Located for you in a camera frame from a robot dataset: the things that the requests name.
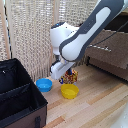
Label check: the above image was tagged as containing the silver drawer handle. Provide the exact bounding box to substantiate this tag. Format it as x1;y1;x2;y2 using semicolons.
88;44;113;53

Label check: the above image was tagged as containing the yellow plastic bowl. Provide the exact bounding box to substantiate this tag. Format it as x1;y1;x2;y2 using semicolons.
60;83;80;100

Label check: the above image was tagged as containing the woven bamboo screen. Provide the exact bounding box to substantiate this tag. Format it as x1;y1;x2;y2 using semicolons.
0;0;101;83

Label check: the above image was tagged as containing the brown drawer cabinet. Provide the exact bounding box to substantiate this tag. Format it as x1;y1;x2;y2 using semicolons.
83;11;128;82

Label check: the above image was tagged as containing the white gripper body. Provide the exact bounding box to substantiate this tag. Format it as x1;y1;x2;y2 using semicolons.
49;61;76;81

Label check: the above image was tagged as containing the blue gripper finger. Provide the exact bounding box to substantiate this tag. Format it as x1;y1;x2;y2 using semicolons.
58;78;65;85
67;68;74;76

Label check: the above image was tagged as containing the black fabric storage box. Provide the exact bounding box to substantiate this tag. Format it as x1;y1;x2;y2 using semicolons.
0;58;49;128

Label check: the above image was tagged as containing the red yellow snack box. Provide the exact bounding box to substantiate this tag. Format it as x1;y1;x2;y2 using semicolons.
59;68;79;85

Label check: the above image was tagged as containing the blue plastic bowl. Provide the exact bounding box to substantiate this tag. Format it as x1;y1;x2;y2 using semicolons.
35;78;54;93

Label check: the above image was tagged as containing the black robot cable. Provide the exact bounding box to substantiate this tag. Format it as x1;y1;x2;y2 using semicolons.
89;23;128;48

